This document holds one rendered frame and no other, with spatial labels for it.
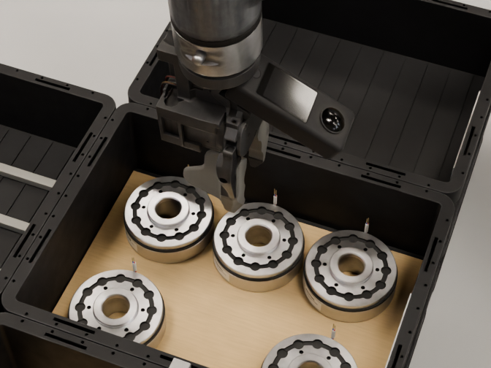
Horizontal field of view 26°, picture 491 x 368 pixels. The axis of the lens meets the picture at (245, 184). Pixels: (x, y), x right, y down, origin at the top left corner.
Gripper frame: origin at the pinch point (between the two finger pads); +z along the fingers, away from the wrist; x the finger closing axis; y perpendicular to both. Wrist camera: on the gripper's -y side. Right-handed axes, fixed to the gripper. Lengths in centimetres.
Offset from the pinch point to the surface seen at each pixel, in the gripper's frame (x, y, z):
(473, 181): -30.5, -19.6, 33.1
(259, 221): -3.8, 0.8, 13.9
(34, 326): 19.9, 15.1, 5.4
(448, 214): -8.4, -19.1, 8.0
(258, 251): 0.0, -0.6, 13.5
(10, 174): -0.8, 31.8, 16.2
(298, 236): -3.8, -3.9, 14.4
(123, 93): -27, 32, 33
